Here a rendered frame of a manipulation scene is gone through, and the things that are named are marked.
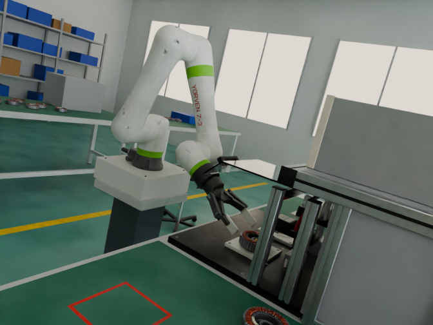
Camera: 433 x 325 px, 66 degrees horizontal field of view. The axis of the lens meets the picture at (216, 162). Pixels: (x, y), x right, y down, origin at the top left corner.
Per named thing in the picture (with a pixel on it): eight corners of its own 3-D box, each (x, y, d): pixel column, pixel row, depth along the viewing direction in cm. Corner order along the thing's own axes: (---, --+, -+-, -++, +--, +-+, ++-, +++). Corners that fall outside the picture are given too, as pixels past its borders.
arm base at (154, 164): (111, 155, 165) (113, 143, 164) (136, 154, 177) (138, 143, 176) (145, 172, 150) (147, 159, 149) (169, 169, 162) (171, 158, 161)
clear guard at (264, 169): (202, 173, 104) (207, 155, 103) (240, 170, 124) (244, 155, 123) (299, 213, 87) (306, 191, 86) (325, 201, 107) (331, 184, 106)
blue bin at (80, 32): (63, 33, 687) (64, 24, 684) (81, 39, 722) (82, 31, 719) (75, 35, 665) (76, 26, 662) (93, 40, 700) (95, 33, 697)
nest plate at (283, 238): (256, 231, 133) (257, 228, 133) (272, 224, 146) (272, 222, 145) (290, 247, 125) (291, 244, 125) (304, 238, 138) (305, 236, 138)
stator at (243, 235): (232, 243, 113) (234, 233, 113) (247, 236, 123) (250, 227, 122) (261, 258, 108) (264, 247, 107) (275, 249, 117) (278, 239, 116)
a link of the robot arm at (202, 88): (181, 80, 138) (202, 74, 132) (198, 84, 147) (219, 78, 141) (192, 167, 138) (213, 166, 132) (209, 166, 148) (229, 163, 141)
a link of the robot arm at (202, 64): (174, 37, 137) (197, 27, 131) (192, 43, 148) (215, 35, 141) (179, 80, 137) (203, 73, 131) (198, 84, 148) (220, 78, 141)
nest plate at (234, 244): (223, 246, 113) (225, 242, 113) (245, 236, 126) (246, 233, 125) (262, 265, 105) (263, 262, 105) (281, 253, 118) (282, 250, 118)
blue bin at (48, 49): (31, 50, 648) (33, 40, 645) (49, 55, 677) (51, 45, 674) (42, 53, 625) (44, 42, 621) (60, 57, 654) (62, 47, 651)
